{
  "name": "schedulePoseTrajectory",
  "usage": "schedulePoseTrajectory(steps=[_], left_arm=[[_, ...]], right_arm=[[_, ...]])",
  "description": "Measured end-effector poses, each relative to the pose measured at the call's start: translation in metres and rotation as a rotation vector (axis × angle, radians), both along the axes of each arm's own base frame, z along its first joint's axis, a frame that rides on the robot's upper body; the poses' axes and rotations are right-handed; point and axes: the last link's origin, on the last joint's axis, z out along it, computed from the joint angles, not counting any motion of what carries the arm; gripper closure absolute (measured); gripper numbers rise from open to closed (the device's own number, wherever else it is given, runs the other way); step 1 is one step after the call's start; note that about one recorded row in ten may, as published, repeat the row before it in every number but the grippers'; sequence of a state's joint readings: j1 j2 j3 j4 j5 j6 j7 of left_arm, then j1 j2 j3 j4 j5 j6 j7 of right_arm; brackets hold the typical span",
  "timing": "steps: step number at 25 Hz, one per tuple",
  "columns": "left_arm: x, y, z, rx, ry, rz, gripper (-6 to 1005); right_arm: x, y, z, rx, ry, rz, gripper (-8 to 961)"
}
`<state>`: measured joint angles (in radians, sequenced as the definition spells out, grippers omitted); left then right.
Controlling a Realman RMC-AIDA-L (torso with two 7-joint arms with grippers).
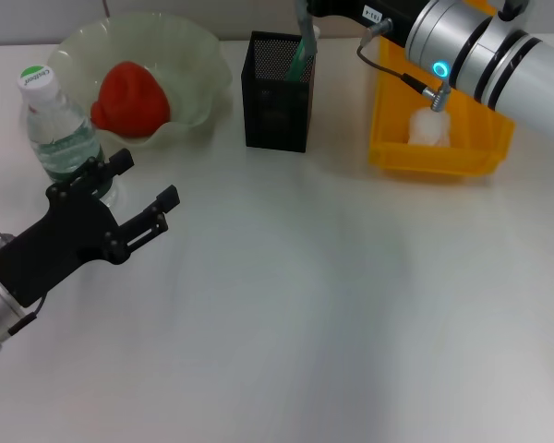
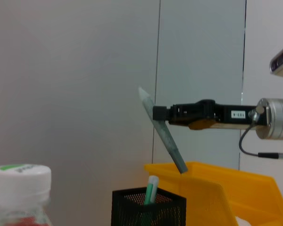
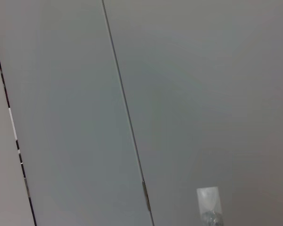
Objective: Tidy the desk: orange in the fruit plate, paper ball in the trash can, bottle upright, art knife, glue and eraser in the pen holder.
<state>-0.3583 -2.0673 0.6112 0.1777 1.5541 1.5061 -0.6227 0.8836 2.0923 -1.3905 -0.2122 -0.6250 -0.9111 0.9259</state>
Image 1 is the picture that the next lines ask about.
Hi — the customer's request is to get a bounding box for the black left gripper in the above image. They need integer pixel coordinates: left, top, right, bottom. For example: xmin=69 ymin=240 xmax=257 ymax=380
xmin=0 ymin=149 xmax=182 ymax=310

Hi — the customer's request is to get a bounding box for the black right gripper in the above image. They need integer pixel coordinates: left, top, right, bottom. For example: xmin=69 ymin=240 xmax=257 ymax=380
xmin=306 ymin=0 xmax=425 ymax=46

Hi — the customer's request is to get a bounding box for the grey marker pen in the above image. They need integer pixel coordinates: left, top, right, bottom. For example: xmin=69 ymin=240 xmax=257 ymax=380
xmin=295 ymin=0 xmax=319 ymax=59

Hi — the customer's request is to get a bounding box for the green utility knife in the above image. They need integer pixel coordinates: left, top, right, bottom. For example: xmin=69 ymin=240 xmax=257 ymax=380
xmin=283 ymin=26 xmax=322 ymax=83

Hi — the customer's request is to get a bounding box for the clear water bottle green label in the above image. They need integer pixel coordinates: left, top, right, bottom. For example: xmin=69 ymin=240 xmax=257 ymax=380
xmin=17 ymin=64 xmax=119 ymax=210

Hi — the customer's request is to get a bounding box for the red-orange fruit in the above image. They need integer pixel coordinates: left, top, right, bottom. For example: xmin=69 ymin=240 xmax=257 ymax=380
xmin=88 ymin=61 xmax=172 ymax=139

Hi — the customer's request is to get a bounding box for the white paper ball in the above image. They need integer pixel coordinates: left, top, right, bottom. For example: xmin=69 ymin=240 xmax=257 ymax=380
xmin=407 ymin=105 xmax=453 ymax=148

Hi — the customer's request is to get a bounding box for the black mesh pen holder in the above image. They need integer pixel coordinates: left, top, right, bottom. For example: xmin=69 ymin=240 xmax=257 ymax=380
xmin=239 ymin=30 xmax=319 ymax=153

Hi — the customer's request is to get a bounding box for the pale green glass fruit plate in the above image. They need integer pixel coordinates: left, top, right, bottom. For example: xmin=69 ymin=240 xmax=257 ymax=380
xmin=45 ymin=11 xmax=235 ymax=150

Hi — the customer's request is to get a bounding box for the yellow plastic bin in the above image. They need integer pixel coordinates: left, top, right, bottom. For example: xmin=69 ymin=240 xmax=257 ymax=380
xmin=367 ymin=34 xmax=517 ymax=180

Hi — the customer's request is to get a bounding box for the right gripper silver connector cable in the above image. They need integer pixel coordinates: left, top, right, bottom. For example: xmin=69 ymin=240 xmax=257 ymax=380
xmin=355 ymin=17 xmax=452 ymax=114

